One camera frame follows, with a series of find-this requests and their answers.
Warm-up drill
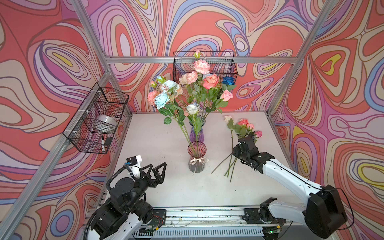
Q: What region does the purple-blue glass vase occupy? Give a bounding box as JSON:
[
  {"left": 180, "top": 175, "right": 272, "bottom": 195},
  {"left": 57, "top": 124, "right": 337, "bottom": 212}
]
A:
[{"left": 188, "top": 115, "right": 207, "bottom": 144}]

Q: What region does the large pink rose stem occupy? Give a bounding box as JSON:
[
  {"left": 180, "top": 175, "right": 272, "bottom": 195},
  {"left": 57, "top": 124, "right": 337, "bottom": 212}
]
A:
[{"left": 203, "top": 74, "right": 221, "bottom": 115}]

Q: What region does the bunch of artificial flowers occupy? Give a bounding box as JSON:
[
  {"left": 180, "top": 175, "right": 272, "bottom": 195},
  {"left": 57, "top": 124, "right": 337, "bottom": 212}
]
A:
[{"left": 210, "top": 115, "right": 263, "bottom": 184}]

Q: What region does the small white rose stem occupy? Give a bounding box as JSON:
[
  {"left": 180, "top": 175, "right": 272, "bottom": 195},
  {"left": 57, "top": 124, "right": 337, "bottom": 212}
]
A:
[{"left": 187, "top": 103, "right": 204, "bottom": 143}]

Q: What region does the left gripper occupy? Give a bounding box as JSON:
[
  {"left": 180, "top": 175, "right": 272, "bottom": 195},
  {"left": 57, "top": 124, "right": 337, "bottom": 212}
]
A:
[{"left": 121, "top": 162, "right": 166, "bottom": 213}]

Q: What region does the peach peony stem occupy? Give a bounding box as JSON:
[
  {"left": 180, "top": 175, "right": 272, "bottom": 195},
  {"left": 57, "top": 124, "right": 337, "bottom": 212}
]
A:
[{"left": 174, "top": 84, "right": 184, "bottom": 97}]

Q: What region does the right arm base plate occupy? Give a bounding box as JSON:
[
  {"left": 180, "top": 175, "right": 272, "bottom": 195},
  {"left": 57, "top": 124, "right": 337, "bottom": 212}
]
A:
[{"left": 242, "top": 198, "right": 287, "bottom": 225}]

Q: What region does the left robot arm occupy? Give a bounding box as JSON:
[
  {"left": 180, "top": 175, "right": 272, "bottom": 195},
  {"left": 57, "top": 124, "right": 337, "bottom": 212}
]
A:
[{"left": 83, "top": 162, "right": 167, "bottom": 240}]

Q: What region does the wire basket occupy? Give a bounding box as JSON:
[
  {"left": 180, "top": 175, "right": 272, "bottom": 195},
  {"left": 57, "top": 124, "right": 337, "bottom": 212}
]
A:
[
  {"left": 173, "top": 50, "right": 238, "bottom": 84},
  {"left": 63, "top": 83, "right": 129, "bottom": 154}
]

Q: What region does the back wire basket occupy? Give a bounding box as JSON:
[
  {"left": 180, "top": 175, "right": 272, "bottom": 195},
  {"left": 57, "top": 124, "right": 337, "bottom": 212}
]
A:
[{"left": 173, "top": 50, "right": 238, "bottom": 84}]

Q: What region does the white tape roll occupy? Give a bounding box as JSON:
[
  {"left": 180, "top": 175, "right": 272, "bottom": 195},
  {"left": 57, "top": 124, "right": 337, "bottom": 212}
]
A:
[{"left": 96, "top": 115, "right": 118, "bottom": 127}]

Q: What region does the light blue rose spray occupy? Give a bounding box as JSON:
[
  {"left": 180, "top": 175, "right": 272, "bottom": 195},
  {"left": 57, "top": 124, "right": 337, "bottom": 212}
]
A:
[{"left": 154, "top": 76, "right": 191, "bottom": 146}]

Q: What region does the left wire basket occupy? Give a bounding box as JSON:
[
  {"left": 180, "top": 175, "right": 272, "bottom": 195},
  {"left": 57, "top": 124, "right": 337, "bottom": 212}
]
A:
[{"left": 63, "top": 83, "right": 129, "bottom": 154}]

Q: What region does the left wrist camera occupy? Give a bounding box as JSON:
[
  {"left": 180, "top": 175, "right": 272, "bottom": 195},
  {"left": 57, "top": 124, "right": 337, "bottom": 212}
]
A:
[{"left": 125, "top": 155, "right": 142, "bottom": 180}]

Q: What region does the red-grey glass vase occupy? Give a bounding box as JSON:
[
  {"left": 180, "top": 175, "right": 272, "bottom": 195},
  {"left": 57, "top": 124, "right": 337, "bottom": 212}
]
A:
[{"left": 188, "top": 142, "right": 209, "bottom": 174}]

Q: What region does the blue rose stem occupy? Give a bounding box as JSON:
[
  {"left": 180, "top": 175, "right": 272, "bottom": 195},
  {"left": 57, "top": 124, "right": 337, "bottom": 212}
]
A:
[{"left": 222, "top": 77, "right": 236, "bottom": 92}]

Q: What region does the pink peony spray stem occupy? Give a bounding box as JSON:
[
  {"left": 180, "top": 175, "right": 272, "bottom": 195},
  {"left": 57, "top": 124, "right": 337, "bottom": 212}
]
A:
[{"left": 194, "top": 50, "right": 210, "bottom": 80}]

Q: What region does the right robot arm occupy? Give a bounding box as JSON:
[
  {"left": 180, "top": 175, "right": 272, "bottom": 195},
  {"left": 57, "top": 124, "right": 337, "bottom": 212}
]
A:
[{"left": 232, "top": 137, "right": 348, "bottom": 239}]

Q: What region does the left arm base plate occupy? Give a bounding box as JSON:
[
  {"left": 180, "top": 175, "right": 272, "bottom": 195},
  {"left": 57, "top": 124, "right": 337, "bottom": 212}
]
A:
[{"left": 143, "top": 209, "right": 167, "bottom": 229}]

